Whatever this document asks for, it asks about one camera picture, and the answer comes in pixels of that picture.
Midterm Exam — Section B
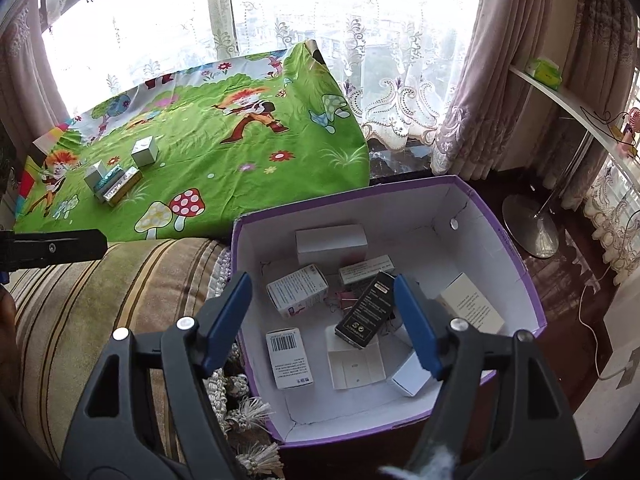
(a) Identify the small white patterned box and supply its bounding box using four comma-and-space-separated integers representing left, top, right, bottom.
387, 350, 433, 397

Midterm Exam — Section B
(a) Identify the silver cube box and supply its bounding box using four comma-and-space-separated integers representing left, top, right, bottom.
131, 150, 159, 182

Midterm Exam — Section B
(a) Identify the smooth white box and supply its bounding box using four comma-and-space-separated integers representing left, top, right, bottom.
325, 325, 387, 391

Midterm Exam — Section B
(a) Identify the plain white box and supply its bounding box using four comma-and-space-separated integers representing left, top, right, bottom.
295, 224, 369, 267

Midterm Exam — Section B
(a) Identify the white shelf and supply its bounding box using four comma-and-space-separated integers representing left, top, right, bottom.
509, 62, 640, 161

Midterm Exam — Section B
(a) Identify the large white box with text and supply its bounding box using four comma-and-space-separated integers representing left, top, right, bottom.
437, 272, 506, 336

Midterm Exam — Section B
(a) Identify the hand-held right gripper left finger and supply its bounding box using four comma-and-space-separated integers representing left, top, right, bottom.
60, 271, 253, 480

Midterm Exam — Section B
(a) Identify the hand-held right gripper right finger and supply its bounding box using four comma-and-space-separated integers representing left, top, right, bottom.
392, 275, 588, 480

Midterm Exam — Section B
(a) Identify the white cable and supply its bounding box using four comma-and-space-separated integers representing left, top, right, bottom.
579, 260, 633, 382

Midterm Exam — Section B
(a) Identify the white cabinet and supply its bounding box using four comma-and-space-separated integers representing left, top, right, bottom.
572, 255, 640, 461

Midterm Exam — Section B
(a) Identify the white cube box with logo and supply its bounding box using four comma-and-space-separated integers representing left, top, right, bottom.
84, 161, 108, 193

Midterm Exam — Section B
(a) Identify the white medicine box red mark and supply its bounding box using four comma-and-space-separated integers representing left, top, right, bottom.
266, 265, 330, 319

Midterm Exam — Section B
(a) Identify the white lace curtain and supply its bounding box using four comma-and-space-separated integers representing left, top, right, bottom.
42, 0, 481, 153

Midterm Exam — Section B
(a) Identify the green tissue pack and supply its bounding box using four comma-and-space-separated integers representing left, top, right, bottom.
525, 57, 564, 92

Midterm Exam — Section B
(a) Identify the white medicine box green logo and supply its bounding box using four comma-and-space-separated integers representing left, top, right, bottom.
105, 169, 143, 208

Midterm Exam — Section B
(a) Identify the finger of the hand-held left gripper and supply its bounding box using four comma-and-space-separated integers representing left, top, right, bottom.
0, 229, 108, 271

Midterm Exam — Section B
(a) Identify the green cartoon printed cloth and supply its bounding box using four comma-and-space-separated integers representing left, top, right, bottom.
14, 40, 371, 243

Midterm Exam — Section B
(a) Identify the striped beige cushion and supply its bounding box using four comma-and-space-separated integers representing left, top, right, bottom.
0, 237, 241, 480

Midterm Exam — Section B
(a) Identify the pink patterned curtain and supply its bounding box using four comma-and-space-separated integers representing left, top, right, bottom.
0, 0, 71, 126
430, 0, 640, 211

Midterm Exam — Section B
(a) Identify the black product box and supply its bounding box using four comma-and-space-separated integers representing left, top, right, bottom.
334, 271, 401, 350

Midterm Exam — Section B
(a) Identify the white medicine box blue label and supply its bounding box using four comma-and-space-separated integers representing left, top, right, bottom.
266, 327, 317, 390

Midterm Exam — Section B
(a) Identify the cream tassel fringe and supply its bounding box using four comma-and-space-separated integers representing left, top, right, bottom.
207, 247, 281, 480

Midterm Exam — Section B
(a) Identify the white box with printed text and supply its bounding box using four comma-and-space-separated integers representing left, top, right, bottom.
339, 255, 394, 287

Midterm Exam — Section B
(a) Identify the purple cardboard box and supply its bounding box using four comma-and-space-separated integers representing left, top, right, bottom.
231, 175, 547, 448

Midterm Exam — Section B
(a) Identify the teal patterned box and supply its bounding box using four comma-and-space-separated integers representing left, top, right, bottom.
97, 162, 127, 201

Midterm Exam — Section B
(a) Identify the pink binder clip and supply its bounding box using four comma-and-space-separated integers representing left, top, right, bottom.
324, 287, 353, 313

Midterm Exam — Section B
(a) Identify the small pink fan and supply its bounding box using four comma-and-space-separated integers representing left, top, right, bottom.
619, 105, 640, 158

